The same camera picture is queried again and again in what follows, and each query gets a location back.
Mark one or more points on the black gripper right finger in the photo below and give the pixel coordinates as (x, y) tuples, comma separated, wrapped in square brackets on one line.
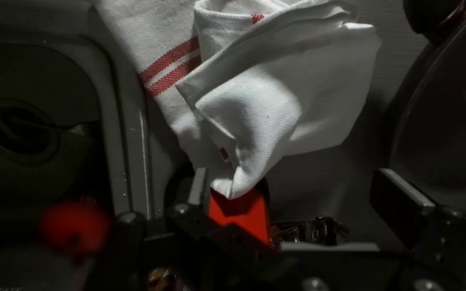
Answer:
[(403, 208)]

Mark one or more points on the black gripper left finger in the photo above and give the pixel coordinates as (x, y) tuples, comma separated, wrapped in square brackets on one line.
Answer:
[(199, 188)]

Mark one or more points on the white towel with red stripes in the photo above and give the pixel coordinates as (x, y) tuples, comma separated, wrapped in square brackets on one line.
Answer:
[(275, 98)]

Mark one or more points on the red cup with steel rim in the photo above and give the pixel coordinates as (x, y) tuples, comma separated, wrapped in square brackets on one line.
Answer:
[(243, 216)]

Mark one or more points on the red round object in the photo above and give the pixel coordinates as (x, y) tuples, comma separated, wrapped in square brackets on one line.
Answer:
[(76, 227)]

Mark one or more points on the steel kitchen sink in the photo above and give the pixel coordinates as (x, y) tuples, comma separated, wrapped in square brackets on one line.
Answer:
[(44, 70)]

